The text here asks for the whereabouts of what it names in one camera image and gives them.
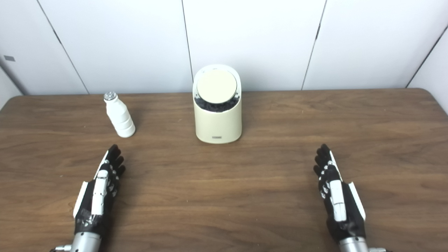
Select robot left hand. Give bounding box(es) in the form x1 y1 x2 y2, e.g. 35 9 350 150
72 144 126 238

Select black bin liner bag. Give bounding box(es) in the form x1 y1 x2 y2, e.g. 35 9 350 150
194 93 240 113

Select cream-colored bin body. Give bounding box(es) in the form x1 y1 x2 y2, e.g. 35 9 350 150
192 64 243 144

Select cream round bin lid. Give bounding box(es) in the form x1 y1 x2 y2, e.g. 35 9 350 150
196 69 238 104

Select small white plastic bottle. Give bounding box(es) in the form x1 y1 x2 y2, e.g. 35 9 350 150
104 91 136 138

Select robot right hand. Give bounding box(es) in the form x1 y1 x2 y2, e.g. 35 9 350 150
313 143 366 244

